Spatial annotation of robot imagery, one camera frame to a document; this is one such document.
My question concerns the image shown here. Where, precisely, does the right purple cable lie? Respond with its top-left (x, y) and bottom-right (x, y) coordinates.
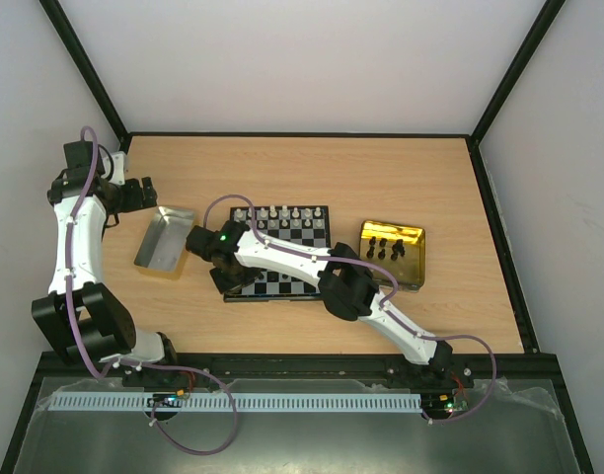
top-left (202, 194), bottom-right (498, 427)

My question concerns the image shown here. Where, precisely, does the black silver chess board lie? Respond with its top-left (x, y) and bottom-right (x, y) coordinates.
top-left (221, 203), bottom-right (337, 303)

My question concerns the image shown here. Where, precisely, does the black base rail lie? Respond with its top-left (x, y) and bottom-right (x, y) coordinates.
top-left (34, 353), bottom-right (564, 392)

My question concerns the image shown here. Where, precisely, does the gold tin with black pieces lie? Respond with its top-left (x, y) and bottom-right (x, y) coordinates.
top-left (359, 220), bottom-right (426, 292)

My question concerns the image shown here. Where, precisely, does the white slotted cable duct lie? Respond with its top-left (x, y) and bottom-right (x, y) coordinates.
top-left (46, 392), bottom-right (421, 414)

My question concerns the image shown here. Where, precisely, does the purple cable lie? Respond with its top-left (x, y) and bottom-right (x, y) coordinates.
top-left (202, 194), bottom-right (498, 427)
top-left (64, 125), bottom-right (239, 455)

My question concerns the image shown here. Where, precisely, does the black aluminium frame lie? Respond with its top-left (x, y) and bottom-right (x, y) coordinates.
top-left (0, 0), bottom-right (595, 474)

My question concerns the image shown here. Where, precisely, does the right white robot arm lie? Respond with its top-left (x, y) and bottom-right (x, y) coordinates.
top-left (186, 220), bottom-right (452, 387)

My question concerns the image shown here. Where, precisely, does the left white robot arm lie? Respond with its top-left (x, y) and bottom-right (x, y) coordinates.
top-left (31, 138), bottom-right (177, 368)

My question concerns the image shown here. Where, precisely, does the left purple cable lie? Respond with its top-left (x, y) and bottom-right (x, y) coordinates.
top-left (64, 125), bottom-right (239, 455)

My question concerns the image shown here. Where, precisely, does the silver gold tin lid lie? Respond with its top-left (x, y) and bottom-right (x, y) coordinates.
top-left (133, 206), bottom-right (195, 280)

